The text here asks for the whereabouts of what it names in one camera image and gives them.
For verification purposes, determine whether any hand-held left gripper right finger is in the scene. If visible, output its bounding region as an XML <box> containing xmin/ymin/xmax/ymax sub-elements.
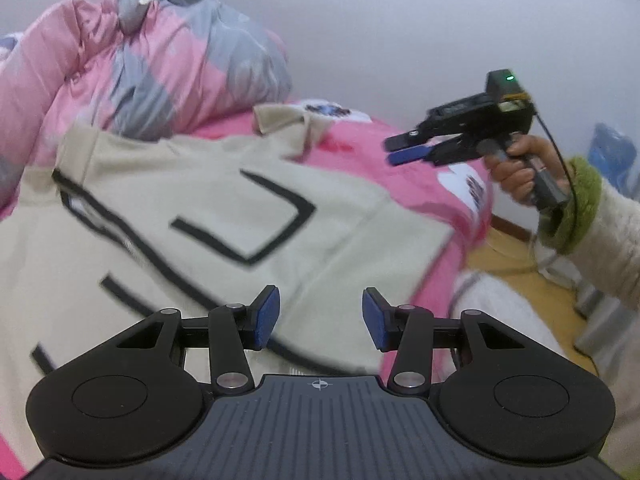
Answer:
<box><xmin>363</xmin><ymin>287</ymin><xmax>523</xmax><ymax>395</ymax></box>

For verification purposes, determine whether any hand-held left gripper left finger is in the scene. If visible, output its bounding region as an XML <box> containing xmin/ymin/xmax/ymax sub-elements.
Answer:
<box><xmin>115</xmin><ymin>284</ymin><xmax>281</xmax><ymax>395</ymax></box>

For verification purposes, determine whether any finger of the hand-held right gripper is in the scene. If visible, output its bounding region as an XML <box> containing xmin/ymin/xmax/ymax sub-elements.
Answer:
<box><xmin>387</xmin><ymin>146</ymin><xmax>440</xmax><ymax>167</ymax></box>
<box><xmin>384</xmin><ymin>129</ymin><xmax>434</xmax><ymax>151</ymax></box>

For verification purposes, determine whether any beige jacket with black trim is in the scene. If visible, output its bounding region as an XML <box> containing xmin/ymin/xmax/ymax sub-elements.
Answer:
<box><xmin>0</xmin><ymin>104</ymin><xmax>453</xmax><ymax>466</ymax></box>

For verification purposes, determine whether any person's right hand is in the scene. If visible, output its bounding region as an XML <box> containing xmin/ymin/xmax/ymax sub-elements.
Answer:
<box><xmin>484</xmin><ymin>135</ymin><xmax>570</xmax><ymax>206</ymax></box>

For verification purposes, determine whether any person's white fleece robe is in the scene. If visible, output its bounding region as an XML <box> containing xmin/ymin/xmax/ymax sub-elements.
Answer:
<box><xmin>447</xmin><ymin>267</ymin><xmax>640</xmax><ymax>480</ymax></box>

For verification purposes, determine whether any pink grey floral duvet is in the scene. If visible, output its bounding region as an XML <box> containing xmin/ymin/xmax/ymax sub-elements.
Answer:
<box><xmin>0</xmin><ymin>0</ymin><xmax>293</xmax><ymax>211</ymax></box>

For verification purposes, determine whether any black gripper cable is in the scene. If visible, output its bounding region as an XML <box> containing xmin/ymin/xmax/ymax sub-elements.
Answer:
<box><xmin>530</xmin><ymin>107</ymin><xmax>581</xmax><ymax>256</ymax></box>

